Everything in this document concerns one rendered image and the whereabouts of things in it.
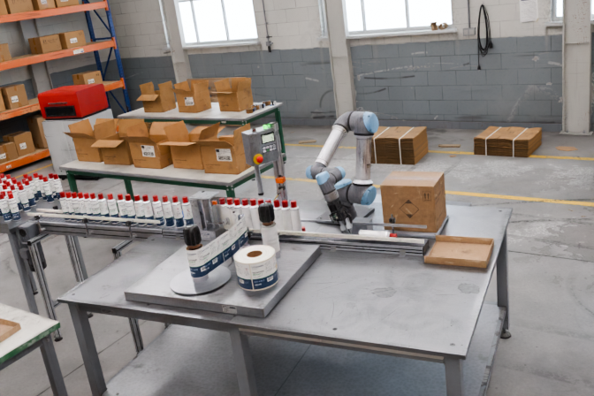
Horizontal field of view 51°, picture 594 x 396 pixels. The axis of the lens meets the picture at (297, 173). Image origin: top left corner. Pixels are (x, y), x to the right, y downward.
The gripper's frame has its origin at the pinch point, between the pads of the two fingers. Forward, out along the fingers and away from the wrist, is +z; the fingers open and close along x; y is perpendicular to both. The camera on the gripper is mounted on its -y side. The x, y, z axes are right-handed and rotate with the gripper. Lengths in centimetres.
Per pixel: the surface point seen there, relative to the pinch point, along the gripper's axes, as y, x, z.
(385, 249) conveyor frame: 6.0, 17.8, 13.9
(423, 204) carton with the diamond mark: -18.9, 37.5, 4.0
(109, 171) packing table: -129, -273, -84
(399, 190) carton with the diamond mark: -19.1, 28.2, -7.6
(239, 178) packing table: -120, -137, -33
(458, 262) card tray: 13, 54, 27
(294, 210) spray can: 2.4, -24.9, -20.9
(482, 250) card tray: -4, 62, 32
